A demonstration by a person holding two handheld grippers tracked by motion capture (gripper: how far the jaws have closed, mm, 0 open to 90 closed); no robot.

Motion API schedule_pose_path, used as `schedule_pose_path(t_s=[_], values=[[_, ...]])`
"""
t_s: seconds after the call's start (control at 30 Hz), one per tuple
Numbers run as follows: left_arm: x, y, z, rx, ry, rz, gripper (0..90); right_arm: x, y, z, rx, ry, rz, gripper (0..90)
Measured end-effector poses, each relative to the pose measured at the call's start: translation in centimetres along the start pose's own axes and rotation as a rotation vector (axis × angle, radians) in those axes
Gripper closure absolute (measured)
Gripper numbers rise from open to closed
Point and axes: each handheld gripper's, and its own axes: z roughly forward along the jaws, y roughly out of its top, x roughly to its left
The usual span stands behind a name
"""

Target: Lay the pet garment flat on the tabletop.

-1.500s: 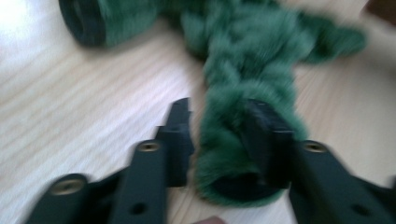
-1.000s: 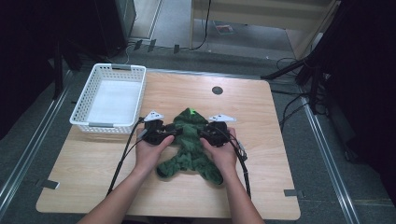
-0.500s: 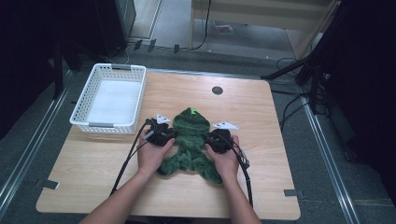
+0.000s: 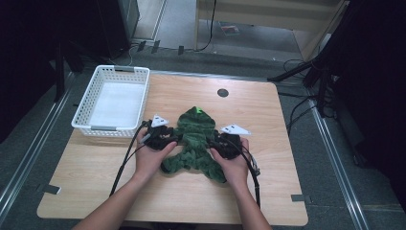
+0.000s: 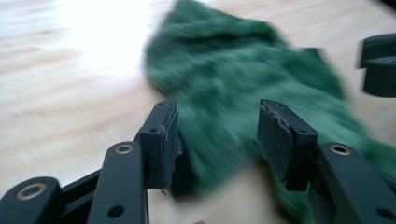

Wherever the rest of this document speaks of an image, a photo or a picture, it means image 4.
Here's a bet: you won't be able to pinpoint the black metal stand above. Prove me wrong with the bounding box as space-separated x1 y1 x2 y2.
53 39 84 104

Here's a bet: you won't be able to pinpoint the person's left hand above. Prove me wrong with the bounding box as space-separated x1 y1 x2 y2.
133 140 178 184

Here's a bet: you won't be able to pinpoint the white perforated plastic basket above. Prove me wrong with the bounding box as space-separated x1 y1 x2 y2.
71 64 151 139

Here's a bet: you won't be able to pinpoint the green plush hooded garment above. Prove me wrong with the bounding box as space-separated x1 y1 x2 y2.
160 105 228 185

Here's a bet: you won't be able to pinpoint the metal floor rail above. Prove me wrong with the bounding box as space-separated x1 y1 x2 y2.
0 71 76 221
305 92 372 230

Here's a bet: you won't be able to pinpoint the black tripod stand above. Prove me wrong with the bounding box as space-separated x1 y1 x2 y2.
267 47 340 119

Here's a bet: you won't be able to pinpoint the red printed paper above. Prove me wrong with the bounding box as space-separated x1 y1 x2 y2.
219 21 241 36

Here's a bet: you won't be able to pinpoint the person's right hand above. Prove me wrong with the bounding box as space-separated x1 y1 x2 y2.
209 136 251 192

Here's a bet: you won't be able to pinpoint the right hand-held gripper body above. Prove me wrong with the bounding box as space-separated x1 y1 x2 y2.
210 124 252 161

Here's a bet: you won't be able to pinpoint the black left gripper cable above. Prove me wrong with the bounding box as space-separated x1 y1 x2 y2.
108 120 152 197

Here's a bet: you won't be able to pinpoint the black cabinet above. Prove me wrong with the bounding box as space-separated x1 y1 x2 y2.
95 0 142 59

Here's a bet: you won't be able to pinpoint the black hanging cable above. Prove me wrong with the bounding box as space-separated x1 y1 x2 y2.
192 0 218 53

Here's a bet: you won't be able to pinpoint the black floor cables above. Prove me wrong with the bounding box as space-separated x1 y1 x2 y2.
277 58 322 137

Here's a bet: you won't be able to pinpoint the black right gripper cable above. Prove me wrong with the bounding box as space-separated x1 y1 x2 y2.
223 136 262 209

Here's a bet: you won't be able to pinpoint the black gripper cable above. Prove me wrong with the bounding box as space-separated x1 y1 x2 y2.
108 120 152 197
223 136 262 209

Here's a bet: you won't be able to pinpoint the light wooden shelf unit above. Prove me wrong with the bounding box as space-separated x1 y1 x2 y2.
193 0 350 62

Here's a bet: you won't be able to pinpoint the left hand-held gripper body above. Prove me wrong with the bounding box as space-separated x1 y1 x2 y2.
140 114 177 151

